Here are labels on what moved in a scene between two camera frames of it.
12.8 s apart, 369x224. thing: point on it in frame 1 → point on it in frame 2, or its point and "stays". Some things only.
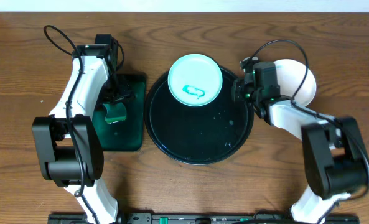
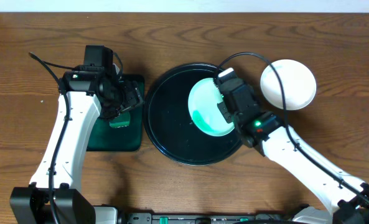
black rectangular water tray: [127, 135] stays
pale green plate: [195, 79] → [203, 99]
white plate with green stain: [290, 75] stays
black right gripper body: [242, 93] → [229, 117]
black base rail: [205, 218] stays
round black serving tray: [198, 135] stays
